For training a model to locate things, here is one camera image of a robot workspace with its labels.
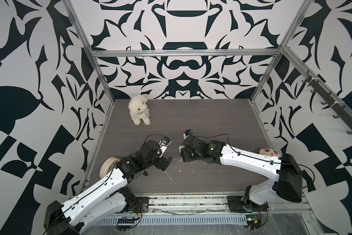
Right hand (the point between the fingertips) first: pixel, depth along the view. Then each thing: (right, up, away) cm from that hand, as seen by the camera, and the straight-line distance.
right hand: (182, 152), depth 79 cm
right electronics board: (+34, -31, -8) cm, 47 cm away
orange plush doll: (+51, -2, +6) cm, 51 cm away
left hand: (-10, +2, -1) cm, 10 cm away
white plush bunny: (-26, +22, +14) cm, 37 cm away
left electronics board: (-28, -34, -6) cm, 44 cm away
